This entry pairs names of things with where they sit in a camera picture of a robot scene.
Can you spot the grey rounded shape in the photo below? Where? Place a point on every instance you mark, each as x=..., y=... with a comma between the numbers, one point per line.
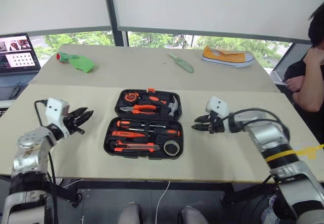
x=129, y=214
x=192, y=215

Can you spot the black table frame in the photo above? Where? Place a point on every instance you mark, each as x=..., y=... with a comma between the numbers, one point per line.
x=126, y=184

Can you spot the yellow canvas sneaker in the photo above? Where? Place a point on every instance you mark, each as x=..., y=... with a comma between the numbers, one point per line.
x=227, y=58

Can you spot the orange black utility knife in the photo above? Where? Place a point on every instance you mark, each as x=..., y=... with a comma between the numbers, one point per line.
x=131, y=146

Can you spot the orange black Phillips screwdriver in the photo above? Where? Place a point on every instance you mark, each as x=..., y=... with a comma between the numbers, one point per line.
x=172, y=133

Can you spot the person in black shirt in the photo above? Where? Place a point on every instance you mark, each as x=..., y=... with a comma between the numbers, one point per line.
x=316, y=87

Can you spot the dark window frame post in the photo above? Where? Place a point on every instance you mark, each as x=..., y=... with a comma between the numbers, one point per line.
x=114, y=11

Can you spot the bystander bare hand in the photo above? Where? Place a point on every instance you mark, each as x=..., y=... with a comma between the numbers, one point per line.
x=294, y=85
x=315, y=54

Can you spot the black electrical tape roll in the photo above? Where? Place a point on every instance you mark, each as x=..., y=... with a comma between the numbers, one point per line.
x=167, y=152

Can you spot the narrow white roller blind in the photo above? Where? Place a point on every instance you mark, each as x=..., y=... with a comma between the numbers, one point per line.
x=53, y=5

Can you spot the orange black tape measure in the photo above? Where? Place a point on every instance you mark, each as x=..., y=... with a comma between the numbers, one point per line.
x=130, y=97

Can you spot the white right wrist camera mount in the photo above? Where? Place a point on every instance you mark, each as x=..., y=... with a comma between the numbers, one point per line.
x=219, y=105

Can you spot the orange black flathead screwdriver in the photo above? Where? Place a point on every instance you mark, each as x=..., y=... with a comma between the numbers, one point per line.
x=124, y=123

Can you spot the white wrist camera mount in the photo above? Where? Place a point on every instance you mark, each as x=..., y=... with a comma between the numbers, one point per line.
x=219, y=105
x=55, y=110

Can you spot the black tool case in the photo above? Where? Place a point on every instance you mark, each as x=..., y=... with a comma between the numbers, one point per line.
x=110, y=148

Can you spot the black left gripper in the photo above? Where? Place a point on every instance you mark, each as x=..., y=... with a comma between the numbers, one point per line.
x=72, y=128

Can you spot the claw hammer with orange grip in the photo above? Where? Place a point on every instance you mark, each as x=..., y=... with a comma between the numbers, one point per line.
x=173, y=105

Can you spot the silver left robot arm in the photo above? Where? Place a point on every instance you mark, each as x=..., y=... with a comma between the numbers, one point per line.
x=30, y=150

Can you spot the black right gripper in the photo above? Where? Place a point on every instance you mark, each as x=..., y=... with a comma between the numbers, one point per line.
x=216, y=126

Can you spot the green plastic knife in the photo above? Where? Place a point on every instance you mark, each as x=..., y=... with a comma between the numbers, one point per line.
x=184, y=64

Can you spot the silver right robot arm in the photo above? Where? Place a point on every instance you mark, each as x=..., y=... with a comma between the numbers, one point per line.
x=268, y=135

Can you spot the orange voltage tester pen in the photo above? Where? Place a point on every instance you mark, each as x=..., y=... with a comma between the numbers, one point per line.
x=126, y=133

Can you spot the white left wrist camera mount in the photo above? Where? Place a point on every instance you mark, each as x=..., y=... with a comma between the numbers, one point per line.
x=55, y=110

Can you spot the green toy with red tip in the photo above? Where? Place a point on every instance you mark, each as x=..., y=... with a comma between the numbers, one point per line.
x=64, y=56

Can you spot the wide white roller blind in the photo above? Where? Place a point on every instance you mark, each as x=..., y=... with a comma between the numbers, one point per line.
x=210, y=6

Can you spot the open black laptop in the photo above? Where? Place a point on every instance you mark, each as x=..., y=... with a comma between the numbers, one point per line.
x=16, y=59

